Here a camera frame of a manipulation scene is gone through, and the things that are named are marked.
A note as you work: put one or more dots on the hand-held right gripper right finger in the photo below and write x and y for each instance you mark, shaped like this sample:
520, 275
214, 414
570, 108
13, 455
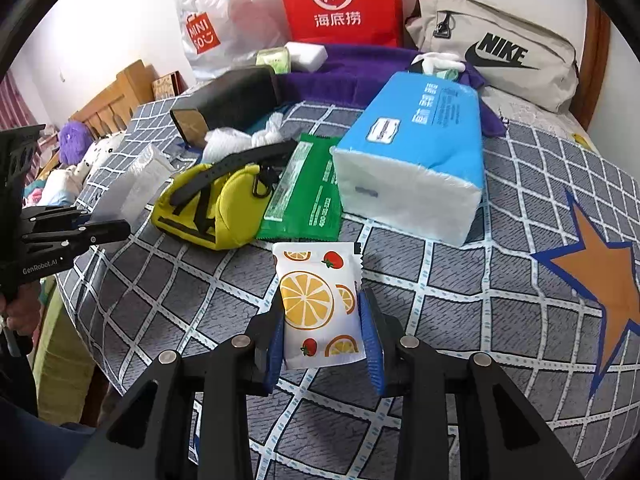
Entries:
372, 345

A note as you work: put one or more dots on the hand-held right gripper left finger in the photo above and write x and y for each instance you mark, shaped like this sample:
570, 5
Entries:
276, 340

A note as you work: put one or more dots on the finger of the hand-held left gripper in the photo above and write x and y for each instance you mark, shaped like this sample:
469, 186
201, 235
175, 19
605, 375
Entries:
80, 237
62, 215

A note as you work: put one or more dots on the fruit print wipe packet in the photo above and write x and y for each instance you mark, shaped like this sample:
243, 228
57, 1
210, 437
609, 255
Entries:
320, 305

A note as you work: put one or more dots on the clear plastic bag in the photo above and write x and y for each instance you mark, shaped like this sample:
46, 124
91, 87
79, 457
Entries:
135, 185

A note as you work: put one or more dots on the yellow pouch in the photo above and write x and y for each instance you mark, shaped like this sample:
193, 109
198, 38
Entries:
225, 210

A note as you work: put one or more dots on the green wet wipe packet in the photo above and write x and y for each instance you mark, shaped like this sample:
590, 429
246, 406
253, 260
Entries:
310, 195

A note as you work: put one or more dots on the black watch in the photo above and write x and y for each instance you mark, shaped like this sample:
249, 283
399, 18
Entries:
235, 165

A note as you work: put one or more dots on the green tissue packet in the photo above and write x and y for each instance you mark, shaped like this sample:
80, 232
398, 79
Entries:
274, 60

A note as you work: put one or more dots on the mint green cloth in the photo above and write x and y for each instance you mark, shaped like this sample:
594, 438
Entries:
446, 76

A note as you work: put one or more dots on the white foam block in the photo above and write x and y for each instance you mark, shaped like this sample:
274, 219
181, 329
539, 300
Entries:
306, 55

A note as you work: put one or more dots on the white glove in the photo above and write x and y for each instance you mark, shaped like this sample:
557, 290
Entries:
437, 60

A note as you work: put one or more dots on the person's left hand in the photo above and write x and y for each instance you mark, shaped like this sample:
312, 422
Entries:
25, 310

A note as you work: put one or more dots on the colourful quilt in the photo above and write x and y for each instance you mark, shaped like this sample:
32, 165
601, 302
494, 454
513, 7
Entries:
42, 195

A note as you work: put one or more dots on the purple plush toy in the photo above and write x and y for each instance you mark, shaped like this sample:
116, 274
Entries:
72, 142

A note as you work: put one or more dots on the polka dot pillow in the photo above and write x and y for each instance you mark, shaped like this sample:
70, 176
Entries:
102, 152

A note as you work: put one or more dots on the red striped curtain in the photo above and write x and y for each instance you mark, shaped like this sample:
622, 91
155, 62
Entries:
15, 105

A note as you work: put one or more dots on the grey checkered blanket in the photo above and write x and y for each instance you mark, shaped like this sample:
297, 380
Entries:
475, 310

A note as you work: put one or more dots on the green bed sheet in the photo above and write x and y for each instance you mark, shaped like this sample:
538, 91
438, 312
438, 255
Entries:
60, 360

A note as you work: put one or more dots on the wooden headboard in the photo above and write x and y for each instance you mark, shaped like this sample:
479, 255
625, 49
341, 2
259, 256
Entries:
120, 95

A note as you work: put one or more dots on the patterned box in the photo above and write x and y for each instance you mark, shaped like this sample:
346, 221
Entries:
167, 85

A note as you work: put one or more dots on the blue tissue pack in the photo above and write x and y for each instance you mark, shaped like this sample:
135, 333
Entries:
410, 150

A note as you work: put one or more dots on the dark tin box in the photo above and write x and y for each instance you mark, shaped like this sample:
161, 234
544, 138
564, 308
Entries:
225, 97

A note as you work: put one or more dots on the person's dark blue pants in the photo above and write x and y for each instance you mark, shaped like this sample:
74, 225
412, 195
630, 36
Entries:
40, 445

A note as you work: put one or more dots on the white plastic shopping bag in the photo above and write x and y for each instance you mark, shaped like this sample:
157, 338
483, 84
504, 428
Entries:
225, 10

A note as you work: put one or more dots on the purple towel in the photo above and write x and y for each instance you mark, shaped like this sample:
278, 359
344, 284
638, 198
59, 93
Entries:
360, 75

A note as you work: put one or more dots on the newspaper print tablecloth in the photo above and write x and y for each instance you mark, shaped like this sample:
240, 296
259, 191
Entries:
530, 115

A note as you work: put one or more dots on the grey waist bag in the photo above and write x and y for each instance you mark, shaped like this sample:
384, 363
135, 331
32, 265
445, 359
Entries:
495, 25

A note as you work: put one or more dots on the red paper bag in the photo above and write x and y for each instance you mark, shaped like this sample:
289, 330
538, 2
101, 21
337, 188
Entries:
340, 0

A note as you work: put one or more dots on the brown wooden frame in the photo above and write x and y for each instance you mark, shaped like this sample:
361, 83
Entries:
592, 60

